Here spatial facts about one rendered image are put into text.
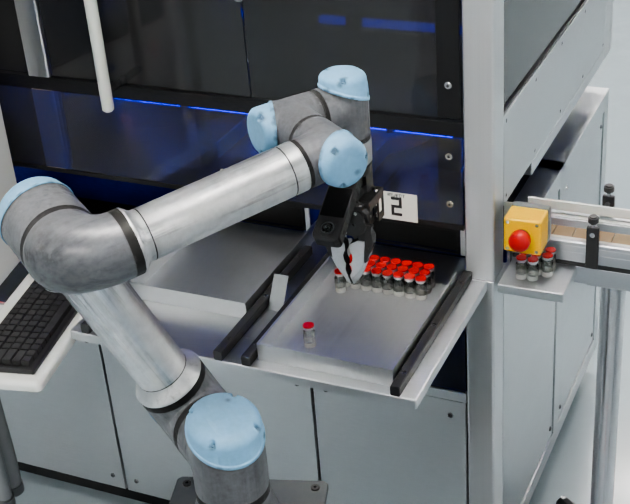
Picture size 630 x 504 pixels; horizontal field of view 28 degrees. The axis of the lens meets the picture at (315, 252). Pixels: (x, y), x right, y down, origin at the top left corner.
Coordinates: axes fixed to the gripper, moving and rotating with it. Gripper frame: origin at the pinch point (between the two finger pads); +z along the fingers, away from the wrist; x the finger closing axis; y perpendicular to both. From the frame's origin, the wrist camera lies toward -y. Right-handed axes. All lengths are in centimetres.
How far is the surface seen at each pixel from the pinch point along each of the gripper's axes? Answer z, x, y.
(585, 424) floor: 109, -14, 113
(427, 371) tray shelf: 21.5, -9.9, 7.6
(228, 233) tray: 21, 47, 41
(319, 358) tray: 18.6, 7.7, 1.3
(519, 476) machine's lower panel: 86, -11, 60
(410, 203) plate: 6.4, 4.7, 38.6
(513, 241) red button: 9.5, -16.7, 35.6
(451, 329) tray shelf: 21.5, -9.4, 21.4
